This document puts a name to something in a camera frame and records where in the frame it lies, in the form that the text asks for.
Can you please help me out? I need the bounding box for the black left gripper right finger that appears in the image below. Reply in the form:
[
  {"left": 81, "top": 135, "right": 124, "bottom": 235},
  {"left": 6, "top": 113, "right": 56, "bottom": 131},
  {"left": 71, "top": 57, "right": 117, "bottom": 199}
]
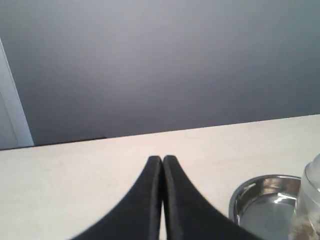
[{"left": 162, "top": 155, "right": 258, "bottom": 240}]

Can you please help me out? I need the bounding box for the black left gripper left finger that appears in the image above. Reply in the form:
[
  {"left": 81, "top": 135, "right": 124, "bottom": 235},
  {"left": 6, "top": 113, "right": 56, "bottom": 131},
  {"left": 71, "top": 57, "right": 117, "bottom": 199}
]
[{"left": 74, "top": 156, "right": 162, "bottom": 240}]

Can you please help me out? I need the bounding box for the clear plastic shaker bottle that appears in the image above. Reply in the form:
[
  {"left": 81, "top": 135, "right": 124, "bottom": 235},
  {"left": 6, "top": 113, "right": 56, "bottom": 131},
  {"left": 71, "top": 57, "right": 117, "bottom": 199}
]
[{"left": 288, "top": 155, "right": 320, "bottom": 240}]

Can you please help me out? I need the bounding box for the round stainless steel plate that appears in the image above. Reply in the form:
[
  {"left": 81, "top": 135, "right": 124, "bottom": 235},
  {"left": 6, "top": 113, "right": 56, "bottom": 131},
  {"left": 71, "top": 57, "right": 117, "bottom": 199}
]
[{"left": 228, "top": 174, "right": 301, "bottom": 240}]

